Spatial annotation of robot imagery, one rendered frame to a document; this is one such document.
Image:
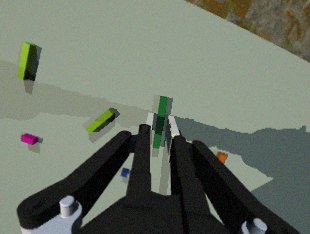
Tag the small dark blue block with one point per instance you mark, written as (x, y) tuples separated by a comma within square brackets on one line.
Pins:
[(124, 172)]

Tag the magenta rod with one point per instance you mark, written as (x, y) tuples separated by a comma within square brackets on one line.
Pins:
[(30, 139)]

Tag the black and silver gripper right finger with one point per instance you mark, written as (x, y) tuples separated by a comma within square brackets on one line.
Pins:
[(238, 209)]

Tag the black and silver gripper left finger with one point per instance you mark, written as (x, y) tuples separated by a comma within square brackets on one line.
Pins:
[(61, 207)]

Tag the orange rod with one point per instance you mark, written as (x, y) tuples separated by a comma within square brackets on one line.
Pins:
[(221, 156)]

